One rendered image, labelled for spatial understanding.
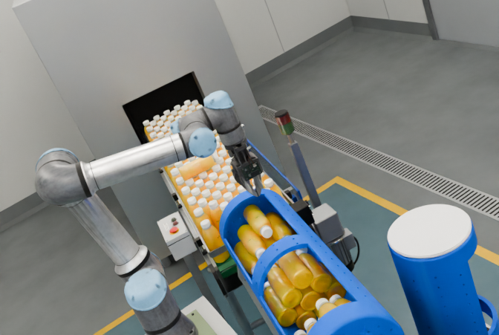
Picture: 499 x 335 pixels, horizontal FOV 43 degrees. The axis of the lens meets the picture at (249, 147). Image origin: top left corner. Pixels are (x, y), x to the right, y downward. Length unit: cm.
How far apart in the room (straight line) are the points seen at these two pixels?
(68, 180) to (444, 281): 121
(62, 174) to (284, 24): 562
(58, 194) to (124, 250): 32
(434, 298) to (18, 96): 482
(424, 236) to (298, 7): 525
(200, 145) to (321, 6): 578
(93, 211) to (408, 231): 104
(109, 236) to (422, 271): 99
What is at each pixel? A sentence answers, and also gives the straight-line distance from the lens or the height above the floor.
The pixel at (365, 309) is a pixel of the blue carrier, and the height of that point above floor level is 122.
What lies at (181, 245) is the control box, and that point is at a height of 105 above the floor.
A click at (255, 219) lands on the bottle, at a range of 232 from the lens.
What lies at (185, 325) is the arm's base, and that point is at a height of 123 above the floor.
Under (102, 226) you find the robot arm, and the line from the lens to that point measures 187.
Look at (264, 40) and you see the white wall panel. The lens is 703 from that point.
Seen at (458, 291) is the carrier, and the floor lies 87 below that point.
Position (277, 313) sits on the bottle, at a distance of 205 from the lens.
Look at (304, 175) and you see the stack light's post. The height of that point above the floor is 93.
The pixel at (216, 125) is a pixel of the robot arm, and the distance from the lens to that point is 183.
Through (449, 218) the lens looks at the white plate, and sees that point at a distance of 225.
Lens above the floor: 236
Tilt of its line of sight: 25 degrees down
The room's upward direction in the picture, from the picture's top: 23 degrees counter-clockwise
